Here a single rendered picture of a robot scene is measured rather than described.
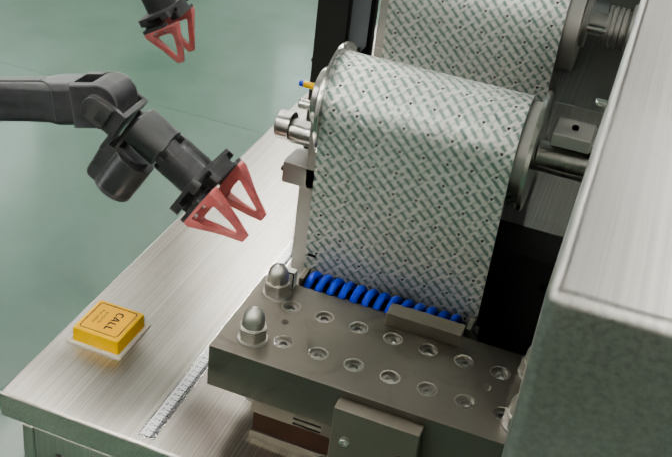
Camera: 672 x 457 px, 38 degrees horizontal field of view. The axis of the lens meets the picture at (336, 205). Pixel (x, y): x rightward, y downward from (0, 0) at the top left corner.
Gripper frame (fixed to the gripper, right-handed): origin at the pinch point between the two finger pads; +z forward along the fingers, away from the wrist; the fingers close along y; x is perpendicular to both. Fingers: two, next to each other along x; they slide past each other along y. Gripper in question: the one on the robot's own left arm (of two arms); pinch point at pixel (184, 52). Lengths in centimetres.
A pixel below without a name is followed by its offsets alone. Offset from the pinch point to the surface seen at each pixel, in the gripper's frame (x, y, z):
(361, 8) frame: -38.8, -14.0, -0.2
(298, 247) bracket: -27, -48, 21
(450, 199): -54, -59, 14
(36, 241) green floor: 113, 72, 56
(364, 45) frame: -35.5, -9.7, 6.9
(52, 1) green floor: 189, 262, 13
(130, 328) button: -7, -64, 18
